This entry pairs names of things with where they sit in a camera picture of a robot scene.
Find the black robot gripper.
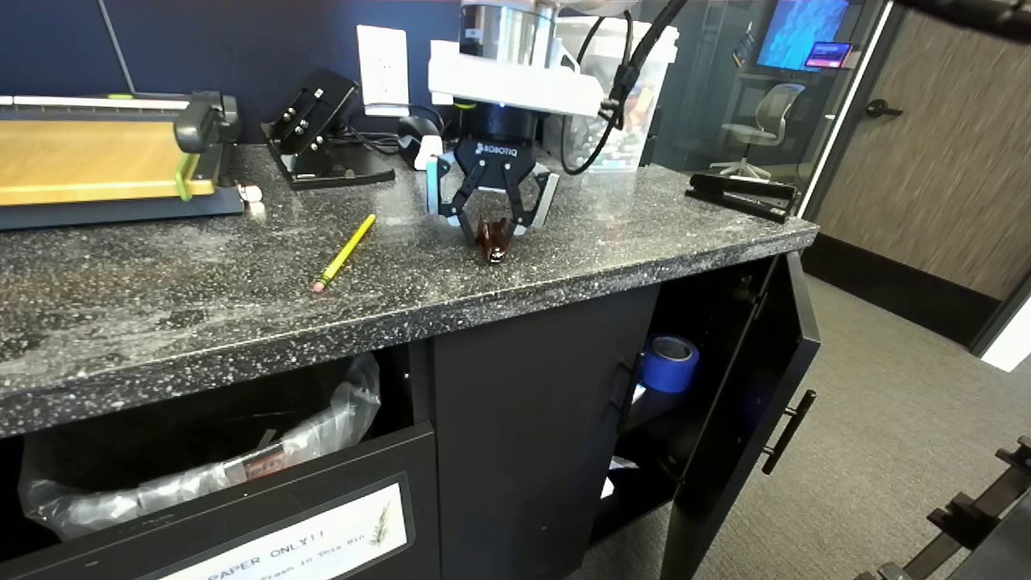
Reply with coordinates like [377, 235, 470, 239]
[438, 103, 550, 235]

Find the black stapler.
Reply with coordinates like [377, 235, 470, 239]
[686, 174, 795, 222]

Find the yellow pencil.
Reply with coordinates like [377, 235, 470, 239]
[314, 212, 377, 293]

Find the black hole punch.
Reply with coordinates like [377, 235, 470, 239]
[261, 66, 397, 191]

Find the blue tape roll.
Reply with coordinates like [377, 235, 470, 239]
[638, 335, 698, 395]

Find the grey office chair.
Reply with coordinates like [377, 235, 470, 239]
[713, 79, 805, 182]

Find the black cabinet door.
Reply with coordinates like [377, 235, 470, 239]
[659, 255, 817, 580]

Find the computer monitor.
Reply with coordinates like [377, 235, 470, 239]
[758, 0, 851, 72]

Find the white label on bin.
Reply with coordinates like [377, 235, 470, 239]
[160, 483, 410, 580]

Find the paper trimmer with wooden board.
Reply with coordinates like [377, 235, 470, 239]
[0, 91, 257, 231]

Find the clear trash bag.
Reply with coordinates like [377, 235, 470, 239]
[17, 355, 379, 541]

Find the black tripod leg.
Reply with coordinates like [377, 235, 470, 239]
[855, 434, 1031, 580]

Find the white wall outlet plate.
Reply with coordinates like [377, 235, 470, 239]
[358, 26, 410, 116]

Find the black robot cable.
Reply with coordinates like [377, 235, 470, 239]
[557, 0, 688, 178]

